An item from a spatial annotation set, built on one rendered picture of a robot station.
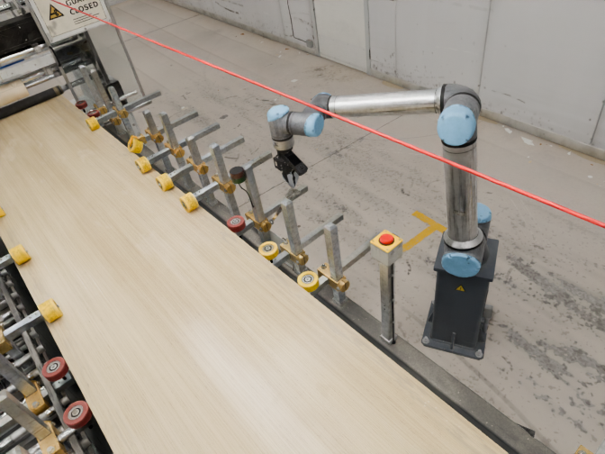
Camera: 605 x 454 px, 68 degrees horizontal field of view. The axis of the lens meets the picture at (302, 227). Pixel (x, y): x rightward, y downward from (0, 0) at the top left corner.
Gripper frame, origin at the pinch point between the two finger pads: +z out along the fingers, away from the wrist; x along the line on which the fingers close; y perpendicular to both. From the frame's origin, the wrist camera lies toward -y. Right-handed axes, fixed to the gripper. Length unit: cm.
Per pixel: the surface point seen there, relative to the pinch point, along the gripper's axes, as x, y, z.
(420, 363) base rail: 16, -84, 29
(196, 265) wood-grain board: 54, 1, 9
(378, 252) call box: 19, -69, -20
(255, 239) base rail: 18.7, 15.2, 29.5
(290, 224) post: 18.2, -19.7, -1.0
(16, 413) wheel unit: 126, -25, -3
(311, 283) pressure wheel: 28, -42, 9
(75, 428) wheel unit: 117, -30, 11
